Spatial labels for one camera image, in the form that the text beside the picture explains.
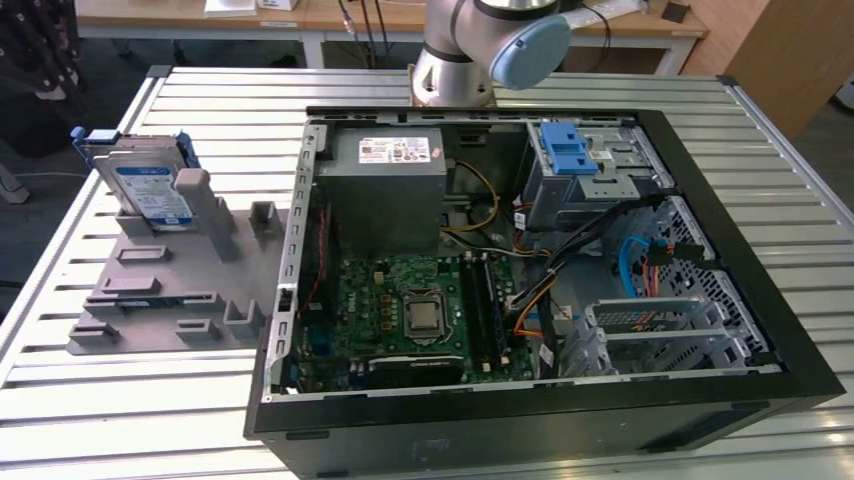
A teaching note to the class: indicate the grey power supply unit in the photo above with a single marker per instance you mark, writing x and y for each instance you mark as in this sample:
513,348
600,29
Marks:
381,210

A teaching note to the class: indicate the black RAM slot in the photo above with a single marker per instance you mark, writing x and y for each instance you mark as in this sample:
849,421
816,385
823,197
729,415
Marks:
470,310

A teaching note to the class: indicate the small white box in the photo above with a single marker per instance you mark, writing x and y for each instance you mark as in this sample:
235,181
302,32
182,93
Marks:
277,4

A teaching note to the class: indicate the hard disk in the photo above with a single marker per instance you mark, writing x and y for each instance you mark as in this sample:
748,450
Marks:
150,195

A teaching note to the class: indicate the wooden desk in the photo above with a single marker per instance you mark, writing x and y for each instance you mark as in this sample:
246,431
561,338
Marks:
201,22

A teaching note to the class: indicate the grey stand foot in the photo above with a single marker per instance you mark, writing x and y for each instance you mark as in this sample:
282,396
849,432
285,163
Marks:
14,192

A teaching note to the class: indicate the black open PC case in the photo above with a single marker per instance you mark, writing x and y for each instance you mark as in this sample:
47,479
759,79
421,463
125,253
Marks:
534,430

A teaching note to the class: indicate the silver disk bay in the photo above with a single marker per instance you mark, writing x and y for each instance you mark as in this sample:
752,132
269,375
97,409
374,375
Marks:
668,336

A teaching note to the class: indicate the silver CPU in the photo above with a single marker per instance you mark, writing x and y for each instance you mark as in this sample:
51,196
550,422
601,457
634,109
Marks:
425,317

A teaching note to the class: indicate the silver optical drive cage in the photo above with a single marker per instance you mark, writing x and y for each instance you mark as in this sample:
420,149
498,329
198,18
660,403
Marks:
601,190

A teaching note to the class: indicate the blue drive bay latch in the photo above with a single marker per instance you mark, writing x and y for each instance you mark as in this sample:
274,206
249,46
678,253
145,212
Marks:
568,155

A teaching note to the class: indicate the small black object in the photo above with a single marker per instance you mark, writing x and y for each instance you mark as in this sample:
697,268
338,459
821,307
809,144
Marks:
680,12

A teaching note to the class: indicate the green motherboard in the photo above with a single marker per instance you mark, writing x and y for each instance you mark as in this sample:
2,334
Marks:
374,300

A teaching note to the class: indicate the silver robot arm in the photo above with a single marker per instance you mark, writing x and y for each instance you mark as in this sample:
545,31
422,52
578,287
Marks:
454,75

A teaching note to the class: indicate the grey parts rack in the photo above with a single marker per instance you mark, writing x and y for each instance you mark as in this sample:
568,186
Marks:
174,280

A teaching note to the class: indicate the black mesh waste bin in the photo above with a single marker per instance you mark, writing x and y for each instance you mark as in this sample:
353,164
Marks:
41,130

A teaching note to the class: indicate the person in dotted dark clothing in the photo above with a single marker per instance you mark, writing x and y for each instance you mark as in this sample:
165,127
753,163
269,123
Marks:
41,50

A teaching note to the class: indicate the black graphics card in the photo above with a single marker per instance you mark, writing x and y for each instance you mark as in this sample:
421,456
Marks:
414,372

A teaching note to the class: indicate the CPU socket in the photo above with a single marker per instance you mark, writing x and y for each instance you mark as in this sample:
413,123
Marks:
404,315

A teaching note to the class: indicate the wooden cabinet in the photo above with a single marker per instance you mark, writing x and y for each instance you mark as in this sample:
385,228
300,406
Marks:
788,60

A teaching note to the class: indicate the green RAM stick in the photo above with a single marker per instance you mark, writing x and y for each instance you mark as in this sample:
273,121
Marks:
161,301

